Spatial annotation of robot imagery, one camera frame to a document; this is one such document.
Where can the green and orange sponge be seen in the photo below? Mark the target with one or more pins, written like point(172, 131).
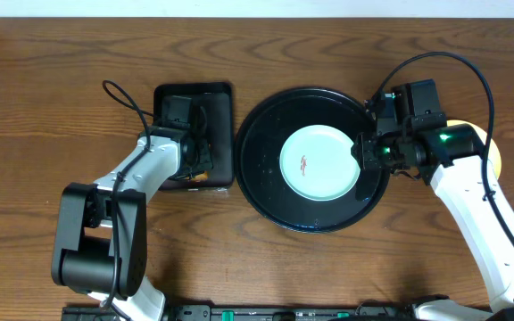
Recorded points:
point(199, 177)

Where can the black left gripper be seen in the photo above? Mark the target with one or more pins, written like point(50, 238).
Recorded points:
point(202, 157)

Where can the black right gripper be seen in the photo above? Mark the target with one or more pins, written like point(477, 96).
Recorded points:
point(366, 157)

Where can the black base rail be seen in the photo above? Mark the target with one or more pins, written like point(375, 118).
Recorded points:
point(207, 313)

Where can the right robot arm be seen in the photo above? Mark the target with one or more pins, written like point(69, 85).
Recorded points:
point(453, 159)

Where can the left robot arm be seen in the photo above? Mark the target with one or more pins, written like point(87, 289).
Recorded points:
point(100, 247)

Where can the black rectangular tray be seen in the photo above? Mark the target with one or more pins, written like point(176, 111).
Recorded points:
point(216, 99)

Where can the light blue plate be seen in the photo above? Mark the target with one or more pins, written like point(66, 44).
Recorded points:
point(317, 163)

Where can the round black tray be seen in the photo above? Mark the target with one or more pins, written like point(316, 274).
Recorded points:
point(257, 160)

